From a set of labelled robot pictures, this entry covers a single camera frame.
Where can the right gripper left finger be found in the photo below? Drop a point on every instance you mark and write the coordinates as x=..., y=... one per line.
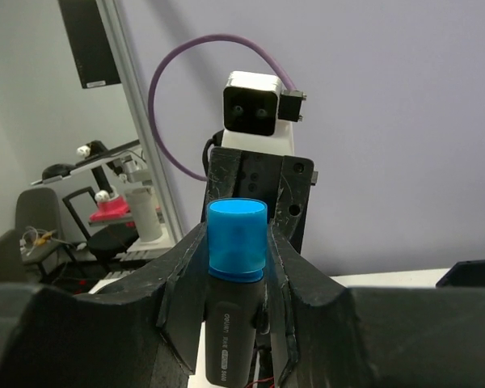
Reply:
x=140, y=331

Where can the blue highlighter cap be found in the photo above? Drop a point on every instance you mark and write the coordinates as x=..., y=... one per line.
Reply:
x=237, y=237

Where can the red fixture block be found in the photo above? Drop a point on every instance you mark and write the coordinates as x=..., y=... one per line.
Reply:
x=112, y=211

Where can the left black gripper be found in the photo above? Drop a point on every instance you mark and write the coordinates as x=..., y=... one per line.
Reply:
x=283, y=183

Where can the grey office chair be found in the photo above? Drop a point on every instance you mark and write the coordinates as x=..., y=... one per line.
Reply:
x=35, y=237

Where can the white cylinder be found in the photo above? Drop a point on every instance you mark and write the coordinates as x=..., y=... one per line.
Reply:
x=144, y=213

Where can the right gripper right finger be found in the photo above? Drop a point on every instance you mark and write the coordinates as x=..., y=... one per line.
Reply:
x=326, y=335

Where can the aluminium frame post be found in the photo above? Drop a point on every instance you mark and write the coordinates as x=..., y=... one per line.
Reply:
x=110, y=15

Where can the black four-compartment organizer tray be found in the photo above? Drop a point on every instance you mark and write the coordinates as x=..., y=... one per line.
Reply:
x=465, y=274

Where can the black wall panel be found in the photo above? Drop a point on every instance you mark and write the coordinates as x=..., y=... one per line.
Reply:
x=89, y=43

